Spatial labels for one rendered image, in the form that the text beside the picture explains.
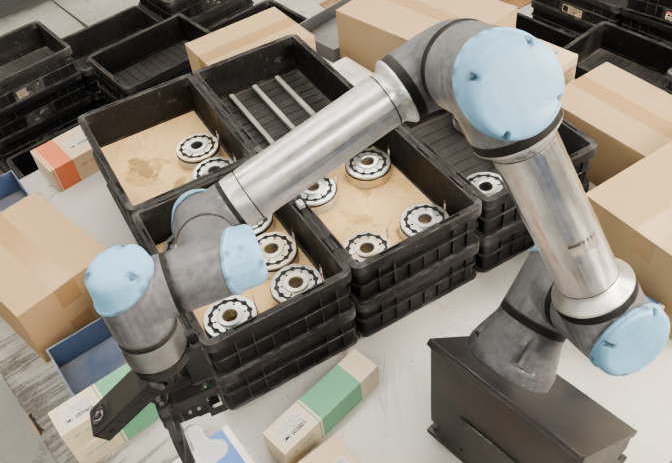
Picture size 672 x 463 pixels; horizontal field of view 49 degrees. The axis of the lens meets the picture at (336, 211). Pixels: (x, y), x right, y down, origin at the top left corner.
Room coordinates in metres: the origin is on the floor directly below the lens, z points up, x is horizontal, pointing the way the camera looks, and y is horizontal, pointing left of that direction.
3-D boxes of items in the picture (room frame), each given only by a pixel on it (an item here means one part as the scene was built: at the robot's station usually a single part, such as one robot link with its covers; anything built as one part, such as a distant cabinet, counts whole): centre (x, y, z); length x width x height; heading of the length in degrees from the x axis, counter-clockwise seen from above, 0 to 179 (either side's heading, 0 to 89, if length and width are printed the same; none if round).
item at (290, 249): (1.01, 0.14, 0.86); 0.10 x 0.10 x 0.01
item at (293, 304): (0.98, 0.20, 0.92); 0.40 x 0.30 x 0.02; 25
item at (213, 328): (0.85, 0.22, 0.86); 0.10 x 0.10 x 0.01
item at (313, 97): (1.47, 0.10, 0.87); 0.40 x 0.30 x 0.11; 25
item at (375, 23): (1.80, -0.32, 0.80); 0.40 x 0.30 x 0.20; 40
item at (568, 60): (1.56, -0.57, 0.81); 0.16 x 0.12 x 0.07; 128
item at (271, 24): (1.82, 0.18, 0.78); 0.30 x 0.22 x 0.16; 119
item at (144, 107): (1.34, 0.37, 0.87); 0.40 x 0.30 x 0.11; 25
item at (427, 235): (1.11, -0.07, 0.92); 0.40 x 0.30 x 0.02; 25
